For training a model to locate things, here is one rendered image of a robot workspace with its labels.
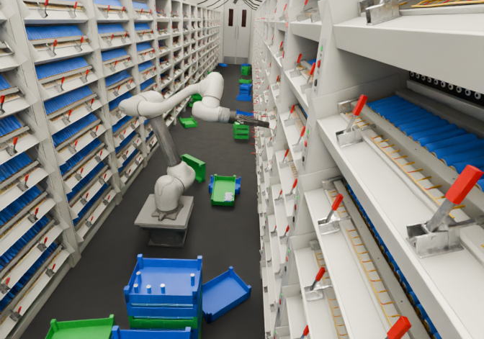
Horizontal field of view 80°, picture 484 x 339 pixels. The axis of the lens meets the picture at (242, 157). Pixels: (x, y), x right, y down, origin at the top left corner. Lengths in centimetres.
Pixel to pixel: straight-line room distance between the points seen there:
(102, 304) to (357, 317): 166
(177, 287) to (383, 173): 116
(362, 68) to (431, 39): 37
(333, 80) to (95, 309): 174
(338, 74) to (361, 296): 44
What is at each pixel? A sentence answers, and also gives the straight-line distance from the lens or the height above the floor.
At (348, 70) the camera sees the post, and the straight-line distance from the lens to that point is 69.
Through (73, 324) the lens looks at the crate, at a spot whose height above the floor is 3.
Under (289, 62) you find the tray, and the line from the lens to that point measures 137.
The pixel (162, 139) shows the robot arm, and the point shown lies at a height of 71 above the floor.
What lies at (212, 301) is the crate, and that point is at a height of 0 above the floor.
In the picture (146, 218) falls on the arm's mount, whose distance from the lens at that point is 216.
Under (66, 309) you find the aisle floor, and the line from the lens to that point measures 205.
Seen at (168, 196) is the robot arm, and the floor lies 40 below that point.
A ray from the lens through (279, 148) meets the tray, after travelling 148.
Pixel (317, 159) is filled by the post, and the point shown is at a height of 120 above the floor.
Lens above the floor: 150
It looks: 25 degrees down
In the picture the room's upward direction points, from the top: 3 degrees clockwise
